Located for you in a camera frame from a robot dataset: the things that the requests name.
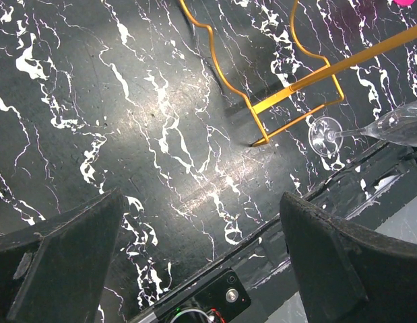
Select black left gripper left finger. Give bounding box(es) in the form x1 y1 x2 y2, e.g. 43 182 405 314
0 188 125 322

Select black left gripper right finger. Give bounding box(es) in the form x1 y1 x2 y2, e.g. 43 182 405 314
280 192 417 322

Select magenta plastic wine glass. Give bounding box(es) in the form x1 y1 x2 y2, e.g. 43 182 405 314
393 0 416 7

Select clear wine glass front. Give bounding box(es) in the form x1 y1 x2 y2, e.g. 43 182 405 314
308 100 417 157

